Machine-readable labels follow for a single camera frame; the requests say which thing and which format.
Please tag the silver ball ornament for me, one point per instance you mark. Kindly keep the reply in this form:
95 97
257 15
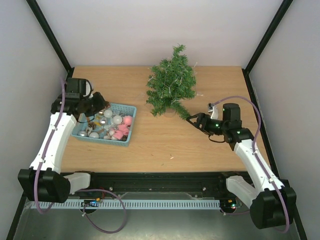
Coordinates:
82 133

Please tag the light blue plastic basket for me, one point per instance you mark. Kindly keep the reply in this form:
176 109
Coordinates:
98 127

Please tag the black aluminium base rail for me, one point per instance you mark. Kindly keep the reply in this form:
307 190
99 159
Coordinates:
219 185

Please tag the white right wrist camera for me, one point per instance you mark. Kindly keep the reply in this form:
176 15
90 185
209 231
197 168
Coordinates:
213 111

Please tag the light blue cable duct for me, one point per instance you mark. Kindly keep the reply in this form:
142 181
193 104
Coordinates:
139 204

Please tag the pink pompom ornament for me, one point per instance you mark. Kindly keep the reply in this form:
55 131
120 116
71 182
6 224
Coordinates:
128 120

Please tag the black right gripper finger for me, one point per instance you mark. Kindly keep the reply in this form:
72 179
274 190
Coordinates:
195 116
197 124

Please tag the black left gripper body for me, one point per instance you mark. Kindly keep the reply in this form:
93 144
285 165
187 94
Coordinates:
92 107

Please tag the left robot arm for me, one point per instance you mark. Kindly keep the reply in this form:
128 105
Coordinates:
43 181

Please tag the white frosted ball ornament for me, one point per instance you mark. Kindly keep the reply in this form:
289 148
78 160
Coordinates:
108 113

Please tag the pine cone ornament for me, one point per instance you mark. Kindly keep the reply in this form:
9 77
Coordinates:
107 105

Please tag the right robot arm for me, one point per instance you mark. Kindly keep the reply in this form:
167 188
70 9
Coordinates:
255 162

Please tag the wooden tree base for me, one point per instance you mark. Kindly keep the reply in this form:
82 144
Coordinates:
169 113

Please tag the small green christmas tree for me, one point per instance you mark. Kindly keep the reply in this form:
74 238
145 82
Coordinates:
171 81

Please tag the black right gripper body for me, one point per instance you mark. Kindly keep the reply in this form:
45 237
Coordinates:
202 122

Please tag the pink felt ornament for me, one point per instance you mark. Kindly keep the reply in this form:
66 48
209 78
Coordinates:
121 131

